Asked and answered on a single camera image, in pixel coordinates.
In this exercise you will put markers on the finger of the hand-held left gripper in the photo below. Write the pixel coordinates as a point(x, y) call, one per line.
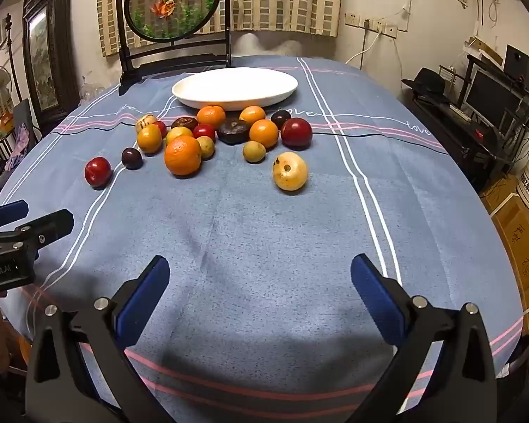
point(9, 212)
point(48, 225)

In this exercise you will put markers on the large textured orange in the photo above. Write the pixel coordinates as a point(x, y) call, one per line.
point(183, 156)

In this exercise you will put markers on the beige checked curtain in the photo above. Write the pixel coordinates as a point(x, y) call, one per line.
point(273, 0)

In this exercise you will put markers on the large dark brown fruit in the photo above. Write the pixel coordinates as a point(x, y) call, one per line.
point(233, 131)

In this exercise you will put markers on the dark red plum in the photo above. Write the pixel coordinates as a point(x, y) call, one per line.
point(204, 131)

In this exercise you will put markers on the black computer desk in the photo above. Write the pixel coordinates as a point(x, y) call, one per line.
point(458, 141)

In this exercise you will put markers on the yellow-orange persimmon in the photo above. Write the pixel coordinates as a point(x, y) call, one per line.
point(149, 139)

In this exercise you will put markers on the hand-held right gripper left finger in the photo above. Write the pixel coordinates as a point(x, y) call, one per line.
point(145, 299)

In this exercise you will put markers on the white oval plate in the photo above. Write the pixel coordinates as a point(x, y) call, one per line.
point(233, 86)

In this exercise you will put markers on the blue striped tablecloth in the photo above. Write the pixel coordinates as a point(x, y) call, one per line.
point(247, 233)

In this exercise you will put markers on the computer monitor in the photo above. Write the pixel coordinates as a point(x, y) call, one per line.
point(489, 94)

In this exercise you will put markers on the pale yellow pomegranate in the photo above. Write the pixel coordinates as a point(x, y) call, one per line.
point(290, 172)

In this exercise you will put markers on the orange tangerine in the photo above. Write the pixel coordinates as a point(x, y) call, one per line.
point(211, 116)

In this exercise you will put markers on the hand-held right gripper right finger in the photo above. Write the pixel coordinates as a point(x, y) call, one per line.
point(374, 293)

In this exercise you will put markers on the dark framed painting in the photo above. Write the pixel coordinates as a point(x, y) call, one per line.
point(44, 68)

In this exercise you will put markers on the smooth orange fruit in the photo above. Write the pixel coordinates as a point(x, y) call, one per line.
point(252, 114)
point(263, 133)

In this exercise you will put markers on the white keyboard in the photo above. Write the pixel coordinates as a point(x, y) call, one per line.
point(460, 112)

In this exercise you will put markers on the small yellow-green fruit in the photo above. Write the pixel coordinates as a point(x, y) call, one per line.
point(254, 152)
point(206, 147)

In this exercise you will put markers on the small red fruit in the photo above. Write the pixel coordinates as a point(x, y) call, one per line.
point(161, 128)

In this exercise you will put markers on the round goldfish screen black stand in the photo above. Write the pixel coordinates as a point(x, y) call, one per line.
point(172, 0)

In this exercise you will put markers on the dark coat stand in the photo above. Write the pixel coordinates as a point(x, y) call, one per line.
point(9, 48)

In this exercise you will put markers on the black speaker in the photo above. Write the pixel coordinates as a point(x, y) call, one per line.
point(518, 64)

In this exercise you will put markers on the yellow-green round fruit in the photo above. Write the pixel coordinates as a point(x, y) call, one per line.
point(178, 134)

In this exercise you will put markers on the small beige brown fruit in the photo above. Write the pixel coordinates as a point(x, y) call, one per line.
point(144, 121)

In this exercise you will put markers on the white wall socket row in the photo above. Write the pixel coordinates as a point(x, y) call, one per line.
point(385, 29)

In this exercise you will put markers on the dark purple plum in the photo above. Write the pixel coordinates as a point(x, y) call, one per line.
point(281, 118)
point(132, 158)

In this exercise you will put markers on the large red apple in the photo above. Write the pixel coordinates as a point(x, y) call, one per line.
point(297, 133)

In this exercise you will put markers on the cardboard box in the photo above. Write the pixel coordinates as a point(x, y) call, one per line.
point(520, 238)

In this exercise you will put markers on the black hat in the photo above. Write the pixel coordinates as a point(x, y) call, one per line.
point(427, 81)

